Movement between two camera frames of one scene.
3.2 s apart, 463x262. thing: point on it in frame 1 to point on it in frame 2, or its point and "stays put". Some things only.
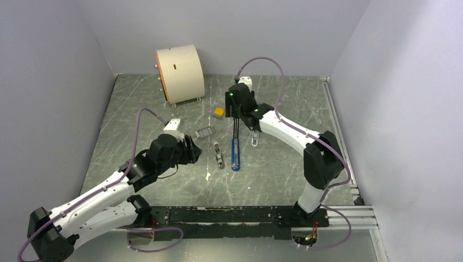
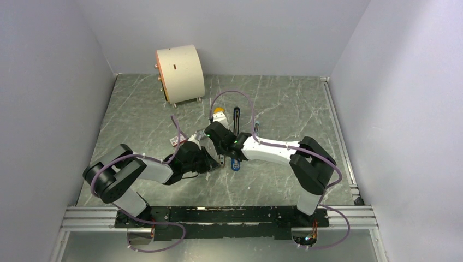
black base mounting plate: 244,221 stays put
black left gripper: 190,153 to 209,162
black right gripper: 251,94 to 218,152
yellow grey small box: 218,113 stays put
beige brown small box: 218,155 stays put
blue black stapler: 236,150 stays put
